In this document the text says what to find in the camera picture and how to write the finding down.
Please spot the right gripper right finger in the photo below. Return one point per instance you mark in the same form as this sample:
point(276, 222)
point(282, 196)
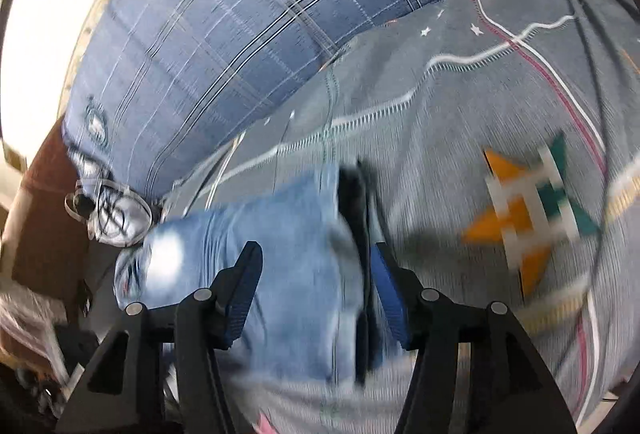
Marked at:
point(511, 388)

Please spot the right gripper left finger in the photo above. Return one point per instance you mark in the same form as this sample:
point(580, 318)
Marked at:
point(121, 390)

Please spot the light blue denim jeans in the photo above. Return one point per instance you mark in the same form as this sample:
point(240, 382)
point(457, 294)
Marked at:
point(315, 315)

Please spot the grey star-patterned bedsheet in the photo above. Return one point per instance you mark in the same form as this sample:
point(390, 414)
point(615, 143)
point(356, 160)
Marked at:
point(424, 101)

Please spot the brown headboard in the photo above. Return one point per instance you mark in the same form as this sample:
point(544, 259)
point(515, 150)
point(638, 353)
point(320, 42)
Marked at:
point(42, 247)

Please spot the white crumpled cloth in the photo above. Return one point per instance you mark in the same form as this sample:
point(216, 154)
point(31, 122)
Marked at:
point(28, 338)

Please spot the blue plaid pillow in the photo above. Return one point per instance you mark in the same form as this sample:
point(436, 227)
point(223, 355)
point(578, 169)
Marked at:
point(163, 83)

